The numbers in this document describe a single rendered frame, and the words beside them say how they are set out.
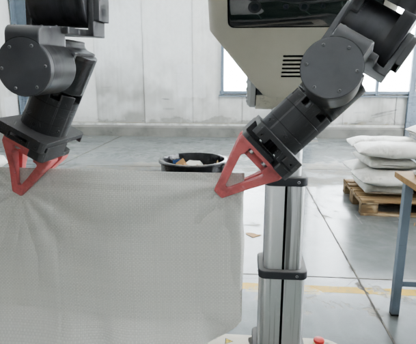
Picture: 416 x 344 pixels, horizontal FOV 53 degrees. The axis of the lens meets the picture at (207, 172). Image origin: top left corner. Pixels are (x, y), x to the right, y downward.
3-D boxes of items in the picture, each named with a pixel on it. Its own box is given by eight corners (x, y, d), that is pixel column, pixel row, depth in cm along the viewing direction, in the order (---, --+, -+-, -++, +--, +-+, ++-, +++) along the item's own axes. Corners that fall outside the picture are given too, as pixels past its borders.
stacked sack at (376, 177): (421, 178, 392) (423, 164, 389) (442, 190, 350) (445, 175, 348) (349, 177, 398) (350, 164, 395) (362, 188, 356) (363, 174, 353)
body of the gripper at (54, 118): (-10, 132, 48) (11, 73, 46) (39, 123, 58) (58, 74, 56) (39, 158, 48) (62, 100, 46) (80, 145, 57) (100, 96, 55)
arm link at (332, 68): (417, 44, 46) (350, 7, 48) (443, 3, 35) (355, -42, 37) (351, 134, 48) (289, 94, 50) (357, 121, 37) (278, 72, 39)
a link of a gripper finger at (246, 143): (196, 178, 48) (255, 122, 46) (201, 166, 55) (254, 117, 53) (236, 219, 49) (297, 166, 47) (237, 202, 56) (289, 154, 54)
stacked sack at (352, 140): (412, 147, 425) (414, 134, 422) (426, 154, 384) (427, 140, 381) (345, 145, 437) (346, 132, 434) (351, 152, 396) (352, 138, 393)
